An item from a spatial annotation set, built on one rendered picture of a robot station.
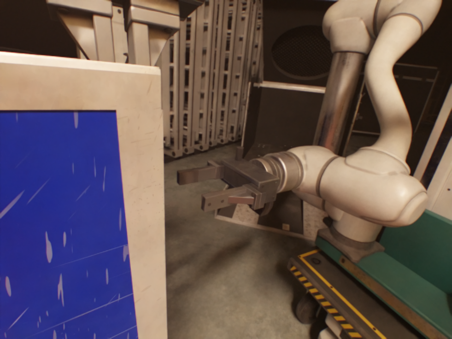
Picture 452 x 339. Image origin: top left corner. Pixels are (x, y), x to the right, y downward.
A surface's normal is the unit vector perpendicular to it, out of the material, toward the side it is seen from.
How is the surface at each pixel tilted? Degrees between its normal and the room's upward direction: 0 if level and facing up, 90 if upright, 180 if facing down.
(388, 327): 0
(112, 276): 90
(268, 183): 90
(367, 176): 46
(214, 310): 0
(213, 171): 90
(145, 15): 80
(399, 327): 0
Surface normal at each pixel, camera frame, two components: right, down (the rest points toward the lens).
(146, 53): 0.55, 0.19
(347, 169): -0.57, -0.58
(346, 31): -0.76, 0.29
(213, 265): 0.09, -0.92
